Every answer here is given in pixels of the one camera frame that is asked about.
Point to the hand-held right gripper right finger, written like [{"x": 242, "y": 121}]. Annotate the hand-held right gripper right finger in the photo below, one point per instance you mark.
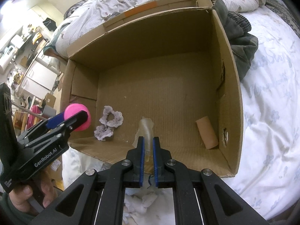
[{"x": 155, "y": 161}]

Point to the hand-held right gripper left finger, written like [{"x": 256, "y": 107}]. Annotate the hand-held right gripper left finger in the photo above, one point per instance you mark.
[{"x": 140, "y": 161}]

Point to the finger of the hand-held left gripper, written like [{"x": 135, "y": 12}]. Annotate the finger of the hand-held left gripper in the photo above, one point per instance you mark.
[
  {"x": 78, "y": 119},
  {"x": 55, "y": 120}
]

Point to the pink foam ball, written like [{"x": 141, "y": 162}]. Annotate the pink foam ball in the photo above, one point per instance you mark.
[{"x": 74, "y": 109}]

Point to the translucent soft plastic piece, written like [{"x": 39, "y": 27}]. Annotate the translucent soft plastic piece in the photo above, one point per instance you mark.
[{"x": 145, "y": 126}]

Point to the large cardboard box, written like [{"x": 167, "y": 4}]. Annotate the large cardboard box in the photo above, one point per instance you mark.
[{"x": 164, "y": 86}]

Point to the person's left forearm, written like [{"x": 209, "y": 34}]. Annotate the person's left forearm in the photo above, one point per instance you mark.
[{"x": 11, "y": 214}]

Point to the person's left hand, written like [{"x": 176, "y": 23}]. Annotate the person's left hand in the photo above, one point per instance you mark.
[{"x": 49, "y": 189}]

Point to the grey bin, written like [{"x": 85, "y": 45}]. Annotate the grey bin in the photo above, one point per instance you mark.
[{"x": 50, "y": 111}]

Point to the small cardboard box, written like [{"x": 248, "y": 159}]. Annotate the small cardboard box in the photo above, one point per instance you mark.
[{"x": 49, "y": 100}]

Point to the pink case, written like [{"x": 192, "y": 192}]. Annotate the pink case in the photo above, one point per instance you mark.
[{"x": 34, "y": 114}]

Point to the lavender lace scrunchie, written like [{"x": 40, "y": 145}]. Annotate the lavender lace scrunchie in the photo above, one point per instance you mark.
[
  {"x": 103, "y": 133},
  {"x": 115, "y": 120}
]

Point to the white crumpled cloth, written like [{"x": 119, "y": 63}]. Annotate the white crumpled cloth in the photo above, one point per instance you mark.
[{"x": 145, "y": 202}]

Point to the white cabinet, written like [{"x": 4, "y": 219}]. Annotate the white cabinet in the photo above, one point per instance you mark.
[{"x": 38, "y": 75}]

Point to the brown cardboard tube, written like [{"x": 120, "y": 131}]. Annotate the brown cardboard tube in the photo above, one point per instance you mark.
[{"x": 206, "y": 132}]

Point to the white rice cooker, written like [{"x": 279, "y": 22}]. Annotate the white rice cooker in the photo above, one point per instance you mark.
[{"x": 7, "y": 58}]

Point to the white checked ruffled quilt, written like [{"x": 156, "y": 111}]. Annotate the white checked ruffled quilt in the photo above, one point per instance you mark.
[{"x": 82, "y": 25}]

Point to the black hanging bag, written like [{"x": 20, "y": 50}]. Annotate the black hanging bag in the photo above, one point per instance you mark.
[{"x": 50, "y": 24}]

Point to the white floral bed sheet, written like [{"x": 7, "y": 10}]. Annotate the white floral bed sheet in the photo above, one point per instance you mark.
[{"x": 269, "y": 112}]

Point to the dark grey-green garment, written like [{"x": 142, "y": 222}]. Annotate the dark grey-green garment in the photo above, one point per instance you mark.
[{"x": 241, "y": 46}]

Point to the grey striped knit blanket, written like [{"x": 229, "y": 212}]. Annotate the grey striped knit blanket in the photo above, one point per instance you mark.
[{"x": 284, "y": 11}]

